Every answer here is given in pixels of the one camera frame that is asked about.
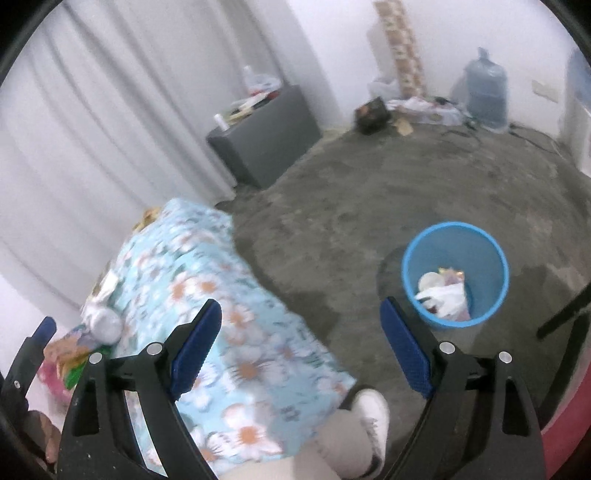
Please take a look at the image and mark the pink flower paper bag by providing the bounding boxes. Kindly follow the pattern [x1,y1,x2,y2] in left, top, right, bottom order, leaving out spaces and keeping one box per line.
[37,364,71,403]

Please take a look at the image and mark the person's left hand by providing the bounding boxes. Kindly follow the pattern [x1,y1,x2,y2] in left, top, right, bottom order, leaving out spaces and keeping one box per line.
[28,410,62,465]

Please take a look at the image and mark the pink plush blanket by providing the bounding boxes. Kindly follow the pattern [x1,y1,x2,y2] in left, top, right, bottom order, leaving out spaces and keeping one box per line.
[540,392,591,480]

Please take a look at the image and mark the white appliance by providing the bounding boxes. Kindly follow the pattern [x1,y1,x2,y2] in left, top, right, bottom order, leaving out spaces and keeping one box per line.
[558,46,591,167]

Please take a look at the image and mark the floral light blue blanket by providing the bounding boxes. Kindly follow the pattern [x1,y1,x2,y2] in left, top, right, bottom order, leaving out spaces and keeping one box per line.
[83,198,357,478]

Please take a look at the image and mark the grey curtain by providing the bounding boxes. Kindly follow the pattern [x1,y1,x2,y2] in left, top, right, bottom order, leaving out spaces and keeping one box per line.
[0,0,333,315]

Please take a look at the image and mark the green snack packet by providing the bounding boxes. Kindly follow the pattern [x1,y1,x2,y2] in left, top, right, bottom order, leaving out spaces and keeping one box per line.
[65,364,89,389]

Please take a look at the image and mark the wall socket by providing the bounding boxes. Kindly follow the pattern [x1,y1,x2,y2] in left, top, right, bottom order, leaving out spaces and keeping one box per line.
[531,79,561,100]

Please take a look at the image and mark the white bottle with red label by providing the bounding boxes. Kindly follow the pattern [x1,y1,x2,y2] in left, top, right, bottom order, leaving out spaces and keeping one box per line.
[88,305,123,343]

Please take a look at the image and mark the printed cloth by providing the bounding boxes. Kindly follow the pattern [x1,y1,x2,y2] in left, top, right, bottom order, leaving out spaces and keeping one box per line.
[385,95,465,126]

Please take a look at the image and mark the person's beige trouser leg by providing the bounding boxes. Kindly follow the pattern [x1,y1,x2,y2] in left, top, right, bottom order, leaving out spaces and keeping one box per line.
[222,406,375,480]

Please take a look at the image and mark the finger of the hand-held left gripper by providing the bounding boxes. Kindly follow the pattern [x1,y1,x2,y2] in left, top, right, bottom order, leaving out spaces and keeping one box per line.
[0,316,57,407]

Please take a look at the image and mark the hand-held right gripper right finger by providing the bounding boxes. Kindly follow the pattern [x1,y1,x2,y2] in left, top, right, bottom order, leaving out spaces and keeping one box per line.
[379,296,548,480]

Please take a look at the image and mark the white bag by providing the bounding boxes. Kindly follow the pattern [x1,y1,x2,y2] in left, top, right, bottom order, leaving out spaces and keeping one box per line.
[414,282,470,319]

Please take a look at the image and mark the assorted small toiletries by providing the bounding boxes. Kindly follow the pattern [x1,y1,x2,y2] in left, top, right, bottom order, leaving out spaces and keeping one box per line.
[224,90,278,123]

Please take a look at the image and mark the clear plastic bag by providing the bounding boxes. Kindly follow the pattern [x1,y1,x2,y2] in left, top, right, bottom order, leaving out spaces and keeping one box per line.
[241,65,281,95]

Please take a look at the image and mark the blue mesh wastebasket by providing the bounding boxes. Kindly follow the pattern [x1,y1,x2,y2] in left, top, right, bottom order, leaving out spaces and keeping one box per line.
[401,222,510,329]

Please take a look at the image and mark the black bag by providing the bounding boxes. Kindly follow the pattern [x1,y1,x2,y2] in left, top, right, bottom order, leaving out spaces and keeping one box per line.
[355,97,393,136]

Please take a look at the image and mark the black cable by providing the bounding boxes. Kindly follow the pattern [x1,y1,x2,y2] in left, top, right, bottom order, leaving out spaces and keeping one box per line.
[462,117,571,155]

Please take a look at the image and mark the yellow orange snack packet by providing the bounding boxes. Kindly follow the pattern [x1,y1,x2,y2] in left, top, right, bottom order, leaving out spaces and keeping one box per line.
[44,325,100,370]

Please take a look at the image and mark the large blue water jug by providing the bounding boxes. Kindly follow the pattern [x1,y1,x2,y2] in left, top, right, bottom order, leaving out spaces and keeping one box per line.
[463,47,509,132]

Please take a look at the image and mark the black tripod leg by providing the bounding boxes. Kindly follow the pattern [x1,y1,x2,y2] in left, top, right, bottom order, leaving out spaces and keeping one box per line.
[537,286,591,416]

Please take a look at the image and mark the brick patterned paper roll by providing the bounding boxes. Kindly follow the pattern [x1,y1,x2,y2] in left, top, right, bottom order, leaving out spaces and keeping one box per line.
[373,0,426,99]

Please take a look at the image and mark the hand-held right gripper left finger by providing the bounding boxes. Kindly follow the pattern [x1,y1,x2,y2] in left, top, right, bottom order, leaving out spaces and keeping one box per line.
[55,298,223,480]

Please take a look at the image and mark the grey cabinet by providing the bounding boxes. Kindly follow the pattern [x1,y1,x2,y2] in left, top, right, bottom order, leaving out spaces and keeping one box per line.
[206,84,322,189]

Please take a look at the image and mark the white paper cup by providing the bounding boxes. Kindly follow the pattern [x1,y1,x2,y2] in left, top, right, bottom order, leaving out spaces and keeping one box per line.
[418,272,446,294]

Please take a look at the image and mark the translucent plastic bag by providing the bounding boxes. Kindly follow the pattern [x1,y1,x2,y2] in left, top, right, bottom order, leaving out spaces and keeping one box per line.
[368,78,400,100]

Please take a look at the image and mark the person's white shoe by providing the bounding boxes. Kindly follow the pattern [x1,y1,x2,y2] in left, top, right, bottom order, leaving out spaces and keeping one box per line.
[351,389,390,476]

